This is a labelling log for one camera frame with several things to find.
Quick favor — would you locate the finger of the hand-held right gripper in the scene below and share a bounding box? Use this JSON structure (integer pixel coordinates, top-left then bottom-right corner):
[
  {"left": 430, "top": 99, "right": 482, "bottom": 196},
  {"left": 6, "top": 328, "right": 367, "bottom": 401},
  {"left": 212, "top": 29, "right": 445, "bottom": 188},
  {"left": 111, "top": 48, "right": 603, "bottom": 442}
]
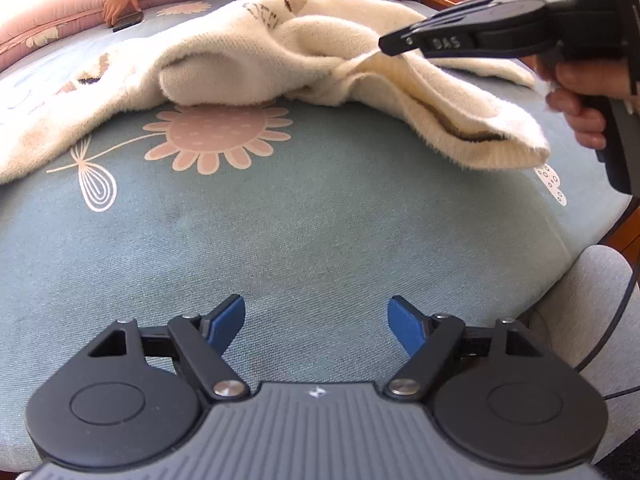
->
[{"left": 378, "top": 0, "right": 552, "bottom": 59}]

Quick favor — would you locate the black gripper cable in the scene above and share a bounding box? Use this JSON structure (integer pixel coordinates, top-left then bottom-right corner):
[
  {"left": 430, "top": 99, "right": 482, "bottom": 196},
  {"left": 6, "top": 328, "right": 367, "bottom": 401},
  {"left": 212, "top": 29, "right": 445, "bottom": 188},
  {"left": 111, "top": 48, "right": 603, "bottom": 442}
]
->
[{"left": 574, "top": 267, "right": 640, "bottom": 398}]

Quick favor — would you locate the cream knitted sweater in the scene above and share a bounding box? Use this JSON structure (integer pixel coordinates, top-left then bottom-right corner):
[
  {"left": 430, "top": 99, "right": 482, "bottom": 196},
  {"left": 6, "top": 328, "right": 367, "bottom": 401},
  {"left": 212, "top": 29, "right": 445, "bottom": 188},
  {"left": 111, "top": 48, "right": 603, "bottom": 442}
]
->
[{"left": 0, "top": 0, "right": 552, "bottom": 186}]

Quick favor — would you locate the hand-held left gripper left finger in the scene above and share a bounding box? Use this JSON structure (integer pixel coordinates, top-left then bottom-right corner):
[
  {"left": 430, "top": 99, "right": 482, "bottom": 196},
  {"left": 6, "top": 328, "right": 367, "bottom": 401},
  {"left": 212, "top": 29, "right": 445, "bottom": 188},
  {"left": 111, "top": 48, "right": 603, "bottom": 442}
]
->
[{"left": 88, "top": 294, "right": 251, "bottom": 402}]

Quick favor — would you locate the person's grey trouser leg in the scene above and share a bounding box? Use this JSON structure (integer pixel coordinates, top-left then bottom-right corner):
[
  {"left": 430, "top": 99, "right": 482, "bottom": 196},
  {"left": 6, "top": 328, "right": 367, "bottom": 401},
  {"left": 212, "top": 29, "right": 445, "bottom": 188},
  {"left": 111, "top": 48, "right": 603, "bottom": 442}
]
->
[{"left": 519, "top": 245, "right": 640, "bottom": 403}]

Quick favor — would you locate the pink floral quilt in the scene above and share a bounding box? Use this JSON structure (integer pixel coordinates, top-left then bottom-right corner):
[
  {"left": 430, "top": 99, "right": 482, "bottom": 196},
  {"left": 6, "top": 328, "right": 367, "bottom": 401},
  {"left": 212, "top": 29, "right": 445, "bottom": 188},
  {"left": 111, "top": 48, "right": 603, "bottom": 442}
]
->
[{"left": 0, "top": 0, "right": 412, "bottom": 72}]

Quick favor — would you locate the black smartphone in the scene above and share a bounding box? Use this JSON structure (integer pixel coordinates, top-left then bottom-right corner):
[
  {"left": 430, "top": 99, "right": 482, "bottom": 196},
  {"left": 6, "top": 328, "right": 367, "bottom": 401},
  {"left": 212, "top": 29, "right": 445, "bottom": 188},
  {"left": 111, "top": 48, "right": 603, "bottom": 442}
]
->
[{"left": 112, "top": 12, "right": 146, "bottom": 34}]

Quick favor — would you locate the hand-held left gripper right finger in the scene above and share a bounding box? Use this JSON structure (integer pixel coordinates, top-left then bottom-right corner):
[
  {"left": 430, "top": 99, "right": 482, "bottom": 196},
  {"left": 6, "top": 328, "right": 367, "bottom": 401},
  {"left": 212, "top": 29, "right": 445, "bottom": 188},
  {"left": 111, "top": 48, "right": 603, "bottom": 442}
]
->
[{"left": 384, "top": 295, "right": 547, "bottom": 402}]

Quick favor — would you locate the person's right hand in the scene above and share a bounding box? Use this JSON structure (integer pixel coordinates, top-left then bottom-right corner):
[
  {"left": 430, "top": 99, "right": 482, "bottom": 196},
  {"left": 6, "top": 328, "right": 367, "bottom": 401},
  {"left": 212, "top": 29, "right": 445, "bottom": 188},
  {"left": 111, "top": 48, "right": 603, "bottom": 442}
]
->
[{"left": 531, "top": 54, "right": 635, "bottom": 150}]

